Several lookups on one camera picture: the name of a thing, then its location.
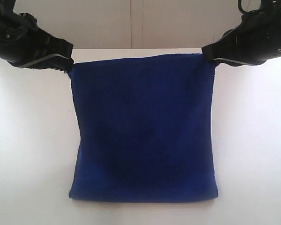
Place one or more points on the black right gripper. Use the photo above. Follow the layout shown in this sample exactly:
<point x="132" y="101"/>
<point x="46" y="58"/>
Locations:
<point x="254" y="41"/>

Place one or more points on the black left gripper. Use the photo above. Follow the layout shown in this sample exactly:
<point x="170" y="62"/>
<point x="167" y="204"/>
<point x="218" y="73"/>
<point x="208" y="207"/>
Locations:
<point x="24" y="45"/>

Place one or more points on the blue microfiber towel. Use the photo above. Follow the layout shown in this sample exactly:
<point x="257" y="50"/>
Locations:
<point x="145" y="130"/>

